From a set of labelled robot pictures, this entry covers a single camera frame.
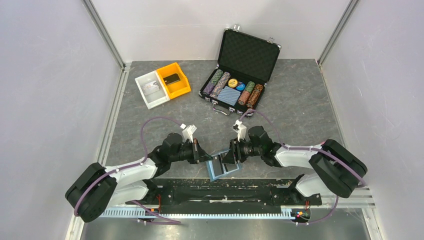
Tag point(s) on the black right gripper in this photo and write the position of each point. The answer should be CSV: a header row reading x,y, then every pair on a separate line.
x,y
235,147

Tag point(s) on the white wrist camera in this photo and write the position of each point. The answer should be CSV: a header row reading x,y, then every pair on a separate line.
x,y
240,129
188,132

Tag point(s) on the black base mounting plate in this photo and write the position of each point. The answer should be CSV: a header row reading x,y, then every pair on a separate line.
x,y
227,196

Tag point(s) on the green red chip stack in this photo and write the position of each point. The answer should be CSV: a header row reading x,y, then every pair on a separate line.
x,y
249,86

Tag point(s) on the blue playing card deck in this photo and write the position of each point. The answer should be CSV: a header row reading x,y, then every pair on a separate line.
x,y
229,95

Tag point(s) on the yellow dealer button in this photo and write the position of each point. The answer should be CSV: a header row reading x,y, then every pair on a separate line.
x,y
232,83

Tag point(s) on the black credit card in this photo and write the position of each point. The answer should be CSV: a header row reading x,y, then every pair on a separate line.
x,y
217,166

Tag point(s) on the yellow plastic bin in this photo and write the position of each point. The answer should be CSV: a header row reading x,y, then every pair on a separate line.
x,y
177,89

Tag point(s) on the black poker chip case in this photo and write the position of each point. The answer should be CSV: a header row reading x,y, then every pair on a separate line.
x,y
247,58

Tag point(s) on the white slotted cable duct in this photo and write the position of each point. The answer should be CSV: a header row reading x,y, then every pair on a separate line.
x,y
140,213

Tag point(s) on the red poker chip stack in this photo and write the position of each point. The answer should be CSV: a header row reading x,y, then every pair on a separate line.
x,y
244,97

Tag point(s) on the blue card holder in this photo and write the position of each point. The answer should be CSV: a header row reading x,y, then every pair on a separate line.
x,y
227,168

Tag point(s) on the blue round chip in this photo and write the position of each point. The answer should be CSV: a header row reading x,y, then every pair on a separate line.
x,y
240,86

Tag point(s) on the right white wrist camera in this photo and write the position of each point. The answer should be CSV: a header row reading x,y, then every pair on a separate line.
x,y
240,129

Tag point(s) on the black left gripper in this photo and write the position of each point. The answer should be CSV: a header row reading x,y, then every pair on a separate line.
x,y
198,154

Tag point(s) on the white plastic bin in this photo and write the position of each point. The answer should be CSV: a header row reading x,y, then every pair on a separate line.
x,y
157,98

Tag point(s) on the purple poker chip stack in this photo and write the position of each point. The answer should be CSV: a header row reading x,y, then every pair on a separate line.
x,y
209,88

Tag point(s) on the black card in yellow bin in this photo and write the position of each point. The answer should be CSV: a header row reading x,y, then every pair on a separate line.
x,y
171,79

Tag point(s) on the silver card in white bin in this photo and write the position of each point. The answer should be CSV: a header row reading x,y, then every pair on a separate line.
x,y
150,87

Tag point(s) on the pink grey chip stack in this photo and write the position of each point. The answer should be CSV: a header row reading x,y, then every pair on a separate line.
x,y
220,85

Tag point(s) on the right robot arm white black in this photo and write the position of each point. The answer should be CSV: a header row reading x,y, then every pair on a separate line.
x,y
336,170

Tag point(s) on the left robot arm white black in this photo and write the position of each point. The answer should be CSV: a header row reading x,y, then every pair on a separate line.
x,y
100,187

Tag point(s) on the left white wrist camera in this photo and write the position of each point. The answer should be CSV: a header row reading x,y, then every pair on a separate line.
x,y
188,132

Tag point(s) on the brown orange chip stack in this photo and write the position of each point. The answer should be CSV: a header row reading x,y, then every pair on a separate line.
x,y
254,96

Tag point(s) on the green poker chip stack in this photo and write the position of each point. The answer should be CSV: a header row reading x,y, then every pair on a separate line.
x,y
216,77

